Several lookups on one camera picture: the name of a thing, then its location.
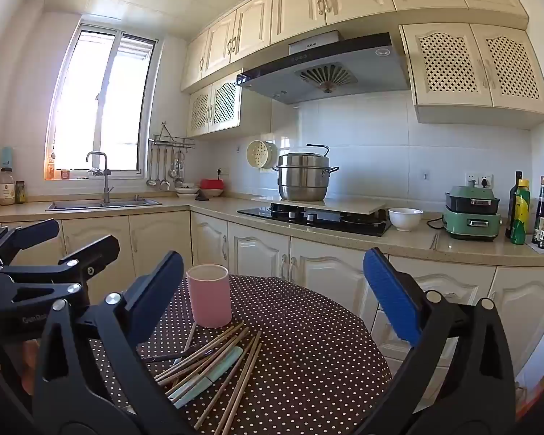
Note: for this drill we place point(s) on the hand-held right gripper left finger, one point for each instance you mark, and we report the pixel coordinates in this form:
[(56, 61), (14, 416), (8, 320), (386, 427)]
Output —
[(158, 290)]

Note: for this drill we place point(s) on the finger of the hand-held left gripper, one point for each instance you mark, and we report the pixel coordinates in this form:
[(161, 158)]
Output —
[(99, 249), (31, 233)]

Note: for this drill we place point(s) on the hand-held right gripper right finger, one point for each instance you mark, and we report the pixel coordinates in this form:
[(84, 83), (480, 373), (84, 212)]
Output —
[(390, 290)]

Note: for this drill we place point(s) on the pink cup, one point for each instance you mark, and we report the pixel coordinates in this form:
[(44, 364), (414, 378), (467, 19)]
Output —
[(208, 299)]

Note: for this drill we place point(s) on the bunch of wooden chopsticks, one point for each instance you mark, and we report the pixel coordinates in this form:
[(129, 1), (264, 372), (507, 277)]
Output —
[(217, 343)]

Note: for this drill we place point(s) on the person's left hand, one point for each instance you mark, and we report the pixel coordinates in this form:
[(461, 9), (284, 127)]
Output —
[(29, 367)]

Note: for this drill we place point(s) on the small dark jar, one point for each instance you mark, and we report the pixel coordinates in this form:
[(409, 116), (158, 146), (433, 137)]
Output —
[(20, 192)]

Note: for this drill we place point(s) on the stainless steel sink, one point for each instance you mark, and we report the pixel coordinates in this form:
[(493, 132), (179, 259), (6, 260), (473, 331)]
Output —
[(86, 205)]

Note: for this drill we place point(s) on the clear bottle white label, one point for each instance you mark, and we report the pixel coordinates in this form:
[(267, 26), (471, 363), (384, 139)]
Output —
[(7, 192)]

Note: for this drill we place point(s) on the orange label bottle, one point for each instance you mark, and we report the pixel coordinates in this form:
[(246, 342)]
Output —
[(50, 170)]

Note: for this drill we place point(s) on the dark wooden chopstick pair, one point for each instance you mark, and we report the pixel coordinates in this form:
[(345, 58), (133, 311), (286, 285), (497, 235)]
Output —
[(435, 240)]

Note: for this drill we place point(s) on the white bowl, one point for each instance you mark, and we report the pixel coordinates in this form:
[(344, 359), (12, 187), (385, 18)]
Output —
[(405, 220)]

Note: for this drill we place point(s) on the metal faucet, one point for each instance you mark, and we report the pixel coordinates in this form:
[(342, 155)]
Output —
[(105, 176)]

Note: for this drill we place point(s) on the teal container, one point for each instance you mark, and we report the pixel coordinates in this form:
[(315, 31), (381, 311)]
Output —
[(7, 157)]

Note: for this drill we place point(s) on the hanging metal ladle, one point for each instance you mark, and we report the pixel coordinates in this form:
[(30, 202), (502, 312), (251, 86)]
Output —
[(152, 181), (164, 185)]

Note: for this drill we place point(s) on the beige stone countertop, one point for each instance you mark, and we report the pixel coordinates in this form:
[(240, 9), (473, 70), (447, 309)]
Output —
[(471, 249)]

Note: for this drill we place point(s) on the stack of white dishes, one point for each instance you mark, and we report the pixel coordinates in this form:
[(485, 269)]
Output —
[(186, 192)]

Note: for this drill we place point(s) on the cream lower kitchen cabinets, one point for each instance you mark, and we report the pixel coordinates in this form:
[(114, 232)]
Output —
[(254, 253)]

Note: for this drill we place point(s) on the cream kitchen cabinets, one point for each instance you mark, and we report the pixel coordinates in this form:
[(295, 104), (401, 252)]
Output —
[(299, 4), (254, 253)]

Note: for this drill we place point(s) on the small black object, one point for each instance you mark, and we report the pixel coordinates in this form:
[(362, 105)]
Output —
[(203, 197)]

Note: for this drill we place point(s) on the green electric cooker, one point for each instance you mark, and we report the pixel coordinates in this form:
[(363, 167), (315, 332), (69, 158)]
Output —
[(471, 224)]

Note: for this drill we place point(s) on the brown polka dot tablecloth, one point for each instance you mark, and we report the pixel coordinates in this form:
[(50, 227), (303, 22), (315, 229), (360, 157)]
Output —
[(308, 362)]

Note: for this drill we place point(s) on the hanging metal whisk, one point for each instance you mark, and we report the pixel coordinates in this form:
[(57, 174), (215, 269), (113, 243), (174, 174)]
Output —
[(181, 167)]

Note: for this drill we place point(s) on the red container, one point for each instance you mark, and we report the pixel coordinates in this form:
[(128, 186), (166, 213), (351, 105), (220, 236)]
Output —
[(212, 184)]

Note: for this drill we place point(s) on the black glass gas stove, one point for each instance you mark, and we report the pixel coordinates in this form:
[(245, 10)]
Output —
[(263, 214)]

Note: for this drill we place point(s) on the stainless steel steamer pot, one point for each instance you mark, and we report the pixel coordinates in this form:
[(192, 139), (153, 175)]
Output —
[(301, 181)]

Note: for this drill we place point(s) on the dark olive oil bottle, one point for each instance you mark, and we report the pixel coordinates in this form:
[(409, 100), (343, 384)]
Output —
[(513, 208)]

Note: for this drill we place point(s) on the sliding window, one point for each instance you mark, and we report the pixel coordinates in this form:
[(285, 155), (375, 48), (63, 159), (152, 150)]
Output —
[(95, 99)]

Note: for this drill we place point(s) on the white paper mat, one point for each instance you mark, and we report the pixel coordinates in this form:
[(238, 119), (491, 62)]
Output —
[(532, 248)]

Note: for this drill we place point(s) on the yellow green bottle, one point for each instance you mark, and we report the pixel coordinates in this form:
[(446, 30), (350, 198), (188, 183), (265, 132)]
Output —
[(521, 217)]

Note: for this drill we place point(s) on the cream perforated steamer plate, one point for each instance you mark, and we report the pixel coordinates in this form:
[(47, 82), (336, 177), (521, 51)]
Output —
[(256, 154)]

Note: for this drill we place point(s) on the dark sauce bottle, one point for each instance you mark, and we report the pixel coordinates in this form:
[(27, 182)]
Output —
[(540, 213)]

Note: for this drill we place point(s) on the cream lattice door cabinet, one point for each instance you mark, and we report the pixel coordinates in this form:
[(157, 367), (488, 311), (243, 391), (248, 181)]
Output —
[(224, 102), (444, 63)]

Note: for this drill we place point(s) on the grey range hood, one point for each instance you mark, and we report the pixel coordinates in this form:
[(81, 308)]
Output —
[(344, 61)]

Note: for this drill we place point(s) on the cream upper kitchen cabinets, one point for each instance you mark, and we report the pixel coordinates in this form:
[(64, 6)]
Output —
[(299, 4)]

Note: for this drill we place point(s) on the metal wall rack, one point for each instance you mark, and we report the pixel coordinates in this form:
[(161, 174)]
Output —
[(172, 141)]

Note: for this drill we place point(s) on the wall socket with plug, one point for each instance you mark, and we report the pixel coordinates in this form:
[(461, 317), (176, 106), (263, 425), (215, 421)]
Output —
[(224, 173)]

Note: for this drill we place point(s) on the white wall socket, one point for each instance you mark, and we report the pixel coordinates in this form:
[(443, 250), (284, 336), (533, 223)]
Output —
[(486, 181), (471, 176)]

